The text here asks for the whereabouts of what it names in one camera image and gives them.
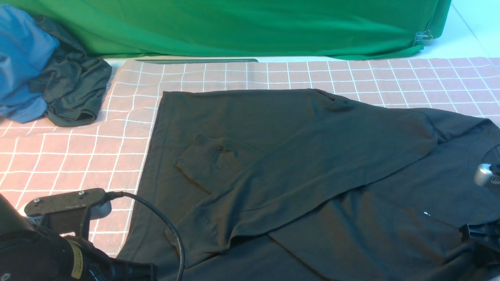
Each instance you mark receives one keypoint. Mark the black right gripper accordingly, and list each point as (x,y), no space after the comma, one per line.
(485,239)

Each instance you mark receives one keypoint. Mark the gray long-sleeve top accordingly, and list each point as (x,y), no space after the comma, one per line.
(304,185)

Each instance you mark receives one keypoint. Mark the gray left robot arm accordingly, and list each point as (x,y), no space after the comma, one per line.
(51,243)

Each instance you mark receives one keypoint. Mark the metal binder clip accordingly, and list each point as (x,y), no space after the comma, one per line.
(423,36)

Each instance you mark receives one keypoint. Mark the green backdrop cloth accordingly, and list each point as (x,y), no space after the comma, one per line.
(341,29)

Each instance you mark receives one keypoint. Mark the pink grid-pattern table cloth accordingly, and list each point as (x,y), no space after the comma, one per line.
(40,159)

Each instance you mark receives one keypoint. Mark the dark crumpled garment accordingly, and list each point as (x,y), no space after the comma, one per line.
(72,83)

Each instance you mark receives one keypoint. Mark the blue crumpled garment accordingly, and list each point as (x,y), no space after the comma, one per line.
(25,50)

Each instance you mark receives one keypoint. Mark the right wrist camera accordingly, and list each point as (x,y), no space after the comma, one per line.
(487,175)

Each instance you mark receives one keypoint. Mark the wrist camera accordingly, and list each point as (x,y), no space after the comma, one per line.
(69,212)
(487,175)

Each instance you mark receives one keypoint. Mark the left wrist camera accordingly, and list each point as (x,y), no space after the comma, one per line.
(69,212)

